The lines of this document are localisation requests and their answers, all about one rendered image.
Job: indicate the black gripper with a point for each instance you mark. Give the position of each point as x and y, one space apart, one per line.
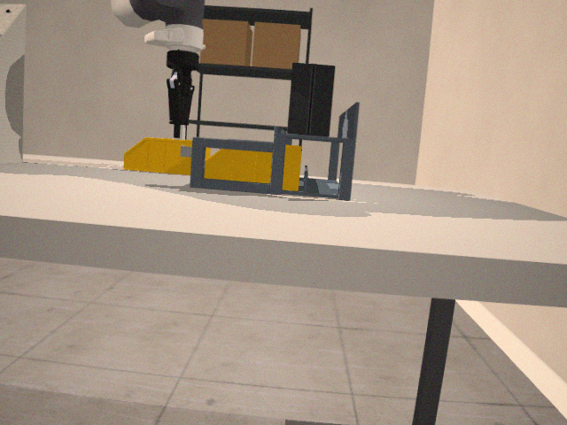
182 62

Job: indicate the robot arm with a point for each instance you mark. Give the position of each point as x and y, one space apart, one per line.
183 17

